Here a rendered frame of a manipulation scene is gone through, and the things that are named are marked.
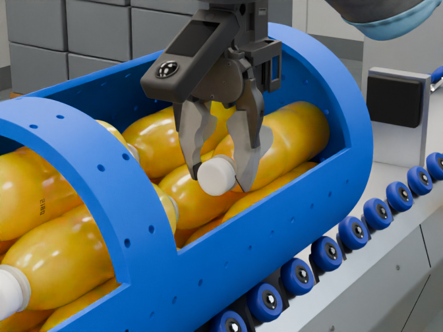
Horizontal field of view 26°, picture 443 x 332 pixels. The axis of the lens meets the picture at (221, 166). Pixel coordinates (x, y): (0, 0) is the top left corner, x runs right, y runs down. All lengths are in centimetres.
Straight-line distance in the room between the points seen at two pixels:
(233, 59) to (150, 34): 334
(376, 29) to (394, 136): 73
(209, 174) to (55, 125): 25
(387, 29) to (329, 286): 43
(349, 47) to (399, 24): 522
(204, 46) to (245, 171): 14
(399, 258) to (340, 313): 18
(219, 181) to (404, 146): 63
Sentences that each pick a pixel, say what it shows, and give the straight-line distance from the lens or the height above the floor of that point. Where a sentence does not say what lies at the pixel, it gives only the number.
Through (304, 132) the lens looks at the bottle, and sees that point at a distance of 111.
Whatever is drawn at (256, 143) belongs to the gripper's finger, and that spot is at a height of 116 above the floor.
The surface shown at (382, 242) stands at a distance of 133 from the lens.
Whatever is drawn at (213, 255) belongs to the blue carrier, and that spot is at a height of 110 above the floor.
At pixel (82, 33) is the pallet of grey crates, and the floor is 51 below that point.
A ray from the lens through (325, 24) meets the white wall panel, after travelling 616.
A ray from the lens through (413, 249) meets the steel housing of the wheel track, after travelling 142.
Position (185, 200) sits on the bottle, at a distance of 105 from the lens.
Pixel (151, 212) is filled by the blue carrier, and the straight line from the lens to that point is 81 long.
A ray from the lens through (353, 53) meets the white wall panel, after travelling 607.
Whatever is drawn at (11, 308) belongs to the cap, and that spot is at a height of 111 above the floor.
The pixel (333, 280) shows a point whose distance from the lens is 121.
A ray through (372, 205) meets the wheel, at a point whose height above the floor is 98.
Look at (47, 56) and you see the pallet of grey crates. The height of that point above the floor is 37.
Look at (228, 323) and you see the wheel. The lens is 102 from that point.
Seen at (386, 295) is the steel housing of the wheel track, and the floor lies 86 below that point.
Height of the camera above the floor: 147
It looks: 20 degrees down
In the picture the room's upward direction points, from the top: straight up
